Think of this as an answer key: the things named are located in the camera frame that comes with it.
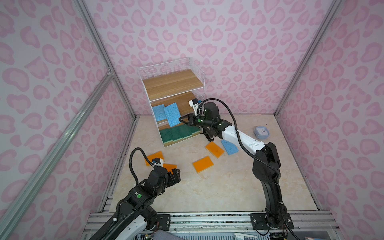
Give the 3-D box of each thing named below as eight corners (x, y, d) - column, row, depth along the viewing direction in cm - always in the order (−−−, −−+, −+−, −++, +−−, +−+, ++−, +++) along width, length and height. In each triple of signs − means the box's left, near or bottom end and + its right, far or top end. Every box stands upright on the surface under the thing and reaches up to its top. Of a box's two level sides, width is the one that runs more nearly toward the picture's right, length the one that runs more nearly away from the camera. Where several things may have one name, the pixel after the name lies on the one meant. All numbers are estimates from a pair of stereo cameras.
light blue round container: (255, 139, 108) (257, 135, 105) (252, 129, 114) (254, 126, 111) (268, 139, 108) (271, 135, 105) (265, 129, 114) (267, 126, 111)
